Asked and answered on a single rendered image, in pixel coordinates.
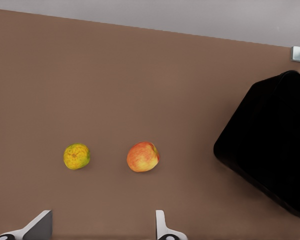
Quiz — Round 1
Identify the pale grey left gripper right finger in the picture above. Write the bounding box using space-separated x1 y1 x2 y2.
155 209 188 240

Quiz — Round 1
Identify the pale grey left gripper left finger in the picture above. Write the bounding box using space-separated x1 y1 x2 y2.
0 209 53 240

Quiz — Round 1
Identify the red yellow apple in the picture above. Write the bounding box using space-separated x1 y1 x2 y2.
126 141 160 173

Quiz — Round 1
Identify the yellow green citrus fruit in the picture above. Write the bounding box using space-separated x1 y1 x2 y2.
63 142 91 171

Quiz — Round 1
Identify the black tray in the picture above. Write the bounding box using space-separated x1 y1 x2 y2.
213 70 300 224

